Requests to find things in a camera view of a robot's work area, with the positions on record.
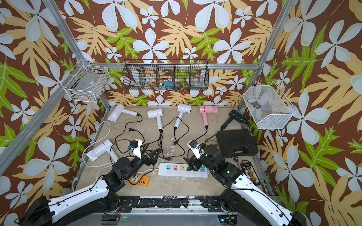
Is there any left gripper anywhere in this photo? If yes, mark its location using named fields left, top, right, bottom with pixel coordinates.
left=125, top=142, right=159, bottom=180

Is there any black dryer power cable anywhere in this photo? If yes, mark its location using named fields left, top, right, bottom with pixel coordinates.
left=195, top=128, right=227, bottom=170

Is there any pink dryer black cable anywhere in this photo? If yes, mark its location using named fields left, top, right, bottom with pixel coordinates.
left=186, top=128, right=210, bottom=167

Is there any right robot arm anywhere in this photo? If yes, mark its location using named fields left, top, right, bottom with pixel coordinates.
left=185, top=140, right=306, bottom=226

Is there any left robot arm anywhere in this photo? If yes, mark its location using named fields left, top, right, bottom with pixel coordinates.
left=14, top=144, right=162, bottom=226

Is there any white multicolour power strip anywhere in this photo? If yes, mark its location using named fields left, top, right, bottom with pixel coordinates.
left=158, top=163, right=208, bottom=179

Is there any orange power strip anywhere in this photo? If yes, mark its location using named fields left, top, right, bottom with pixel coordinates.
left=125, top=174, right=150, bottom=186

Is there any large white hair dryer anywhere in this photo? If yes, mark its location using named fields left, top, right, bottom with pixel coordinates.
left=86, top=139, right=119, bottom=163

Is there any black plastic tool case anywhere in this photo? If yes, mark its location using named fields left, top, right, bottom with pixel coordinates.
left=216, top=129, right=258, bottom=158

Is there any ratchet wrench tool set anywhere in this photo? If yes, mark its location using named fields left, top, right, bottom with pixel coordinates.
left=233, top=157, right=266, bottom=192

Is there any white hair dryer far left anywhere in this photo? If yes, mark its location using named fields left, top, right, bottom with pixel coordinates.
left=107, top=104, right=140, bottom=122

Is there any pink hair dryer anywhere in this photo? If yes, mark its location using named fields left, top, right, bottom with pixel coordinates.
left=199, top=105, right=218, bottom=130

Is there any black hair dryer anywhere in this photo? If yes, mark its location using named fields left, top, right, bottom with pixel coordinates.
left=221, top=109, right=248, bottom=130

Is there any white mesh basket right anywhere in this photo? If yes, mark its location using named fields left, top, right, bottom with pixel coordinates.
left=243, top=83, right=297, bottom=130

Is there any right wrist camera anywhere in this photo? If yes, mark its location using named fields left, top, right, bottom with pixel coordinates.
left=187, top=140, right=205, bottom=160

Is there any far left dryer cable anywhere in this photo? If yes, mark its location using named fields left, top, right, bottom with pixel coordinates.
left=113, top=113, right=145, bottom=154

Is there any black mounting rail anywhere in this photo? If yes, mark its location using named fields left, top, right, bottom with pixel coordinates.
left=114, top=195, right=229, bottom=213

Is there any large dryer white cable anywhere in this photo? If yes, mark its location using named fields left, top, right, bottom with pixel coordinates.
left=70, top=121, right=159, bottom=193

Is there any black wire basket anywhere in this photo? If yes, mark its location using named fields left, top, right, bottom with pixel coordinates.
left=121, top=59, right=209, bottom=90

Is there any white wire basket left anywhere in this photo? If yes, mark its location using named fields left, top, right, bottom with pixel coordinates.
left=63, top=65, right=110, bottom=103

